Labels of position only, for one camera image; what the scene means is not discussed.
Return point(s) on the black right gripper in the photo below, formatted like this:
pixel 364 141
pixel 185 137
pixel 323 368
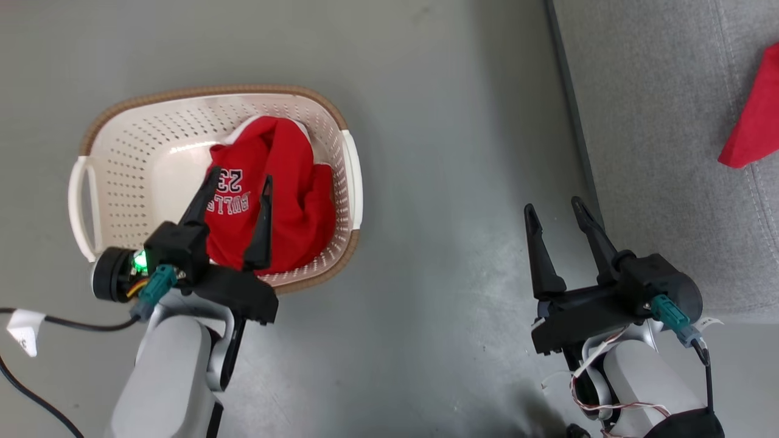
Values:
pixel 584 316

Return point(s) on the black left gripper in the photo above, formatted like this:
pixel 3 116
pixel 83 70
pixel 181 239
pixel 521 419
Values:
pixel 243 292

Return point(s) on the red Bulls jersey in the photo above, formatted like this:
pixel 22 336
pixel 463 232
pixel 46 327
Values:
pixel 292 182

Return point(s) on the plain red garment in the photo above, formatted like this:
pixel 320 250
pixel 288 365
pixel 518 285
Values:
pixel 758 121

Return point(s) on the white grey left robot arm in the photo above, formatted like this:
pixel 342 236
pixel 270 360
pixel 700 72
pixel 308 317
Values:
pixel 170 377

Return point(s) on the cream plastic laundry basket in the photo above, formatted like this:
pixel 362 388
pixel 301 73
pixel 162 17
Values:
pixel 134 158

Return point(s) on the grey fabric sofa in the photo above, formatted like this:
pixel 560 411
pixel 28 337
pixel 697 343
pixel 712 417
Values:
pixel 663 152

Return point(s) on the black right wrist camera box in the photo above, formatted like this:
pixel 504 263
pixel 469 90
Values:
pixel 660 277

